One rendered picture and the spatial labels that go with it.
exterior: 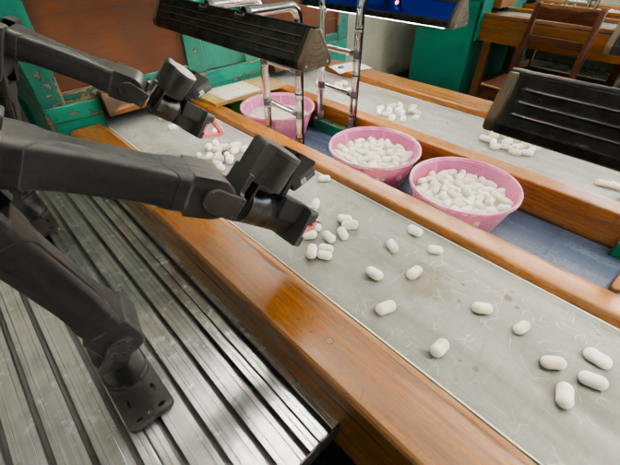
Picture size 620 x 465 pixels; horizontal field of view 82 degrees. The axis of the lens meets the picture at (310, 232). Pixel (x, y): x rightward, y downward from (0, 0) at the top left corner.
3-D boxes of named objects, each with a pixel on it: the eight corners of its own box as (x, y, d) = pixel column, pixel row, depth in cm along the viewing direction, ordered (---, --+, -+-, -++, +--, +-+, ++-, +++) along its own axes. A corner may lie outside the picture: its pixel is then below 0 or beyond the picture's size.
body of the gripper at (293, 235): (279, 189, 65) (250, 177, 59) (318, 213, 59) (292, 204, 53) (262, 220, 66) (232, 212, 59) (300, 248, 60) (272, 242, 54)
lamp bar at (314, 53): (303, 73, 67) (302, 29, 63) (153, 26, 102) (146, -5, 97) (331, 65, 72) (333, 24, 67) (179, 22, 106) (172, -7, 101)
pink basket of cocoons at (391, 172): (403, 208, 96) (410, 176, 90) (314, 184, 105) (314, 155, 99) (423, 163, 115) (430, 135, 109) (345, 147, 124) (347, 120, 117)
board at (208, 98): (216, 107, 128) (215, 103, 127) (194, 97, 136) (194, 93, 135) (286, 86, 145) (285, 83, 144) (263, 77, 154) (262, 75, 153)
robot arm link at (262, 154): (282, 145, 57) (220, 107, 48) (311, 169, 51) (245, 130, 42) (244, 205, 59) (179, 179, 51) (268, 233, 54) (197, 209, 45)
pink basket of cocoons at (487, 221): (479, 263, 80) (493, 231, 74) (383, 212, 95) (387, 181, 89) (526, 213, 94) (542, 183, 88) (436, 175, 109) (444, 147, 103)
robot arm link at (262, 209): (268, 180, 58) (238, 167, 52) (290, 198, 55) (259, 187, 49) (246, 214, 59) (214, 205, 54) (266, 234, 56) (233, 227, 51)
